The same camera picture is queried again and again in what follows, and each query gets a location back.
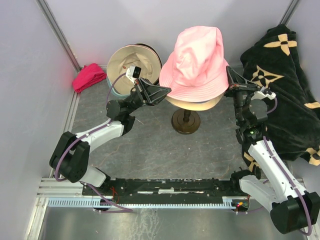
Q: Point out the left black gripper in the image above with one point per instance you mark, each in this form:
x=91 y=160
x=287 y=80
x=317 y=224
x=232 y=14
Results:
x=148 y=93

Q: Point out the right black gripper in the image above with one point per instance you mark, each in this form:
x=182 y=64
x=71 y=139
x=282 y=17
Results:
x=235 y=80

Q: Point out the pink beige bucket hat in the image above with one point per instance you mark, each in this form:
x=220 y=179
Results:
x=196 y=69

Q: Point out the peach bucket hat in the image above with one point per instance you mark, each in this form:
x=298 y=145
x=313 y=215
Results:
x=194 y=107

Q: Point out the blue bucket hat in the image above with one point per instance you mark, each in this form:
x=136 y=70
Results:
x=201 y=102

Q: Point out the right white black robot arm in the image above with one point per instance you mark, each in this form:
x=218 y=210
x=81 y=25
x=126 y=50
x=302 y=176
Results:
x=291 y=207

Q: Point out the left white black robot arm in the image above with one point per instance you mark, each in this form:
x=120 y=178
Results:
x=70 y=159

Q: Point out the teal plastic basket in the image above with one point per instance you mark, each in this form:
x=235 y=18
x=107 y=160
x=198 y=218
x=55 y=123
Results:
x=112 y=90

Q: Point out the beige hat in basket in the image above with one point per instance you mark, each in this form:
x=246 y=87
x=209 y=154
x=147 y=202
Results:
x=131 y=62

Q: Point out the dark wooden hat stand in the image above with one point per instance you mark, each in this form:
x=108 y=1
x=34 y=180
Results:
x=185 y=121

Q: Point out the black floral blanket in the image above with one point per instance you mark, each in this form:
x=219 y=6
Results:
x=293 y=125

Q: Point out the red cloth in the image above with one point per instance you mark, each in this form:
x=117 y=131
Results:
x=89 y=75

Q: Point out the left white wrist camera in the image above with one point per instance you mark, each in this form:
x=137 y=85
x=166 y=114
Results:
x=133 y=73

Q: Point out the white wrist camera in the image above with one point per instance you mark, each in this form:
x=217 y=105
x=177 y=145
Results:
x=133 y=73
x=260 y=95

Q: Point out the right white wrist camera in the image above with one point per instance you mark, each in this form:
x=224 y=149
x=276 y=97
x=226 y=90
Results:
x=260 y=95

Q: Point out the right aluminium frame post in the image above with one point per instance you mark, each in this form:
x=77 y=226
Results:
x=292 y=7

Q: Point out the aluminium frame post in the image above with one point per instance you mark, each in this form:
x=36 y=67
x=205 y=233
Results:
x=292 y=7
x=48 y=14

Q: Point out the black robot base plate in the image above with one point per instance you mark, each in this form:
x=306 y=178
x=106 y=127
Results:
x=169 y=191

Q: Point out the left aluminium frame post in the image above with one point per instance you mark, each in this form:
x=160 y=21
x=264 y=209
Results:
x=48 y=14

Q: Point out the light blue cable duct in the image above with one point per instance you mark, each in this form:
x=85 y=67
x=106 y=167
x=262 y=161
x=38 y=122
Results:
x=69 y=202

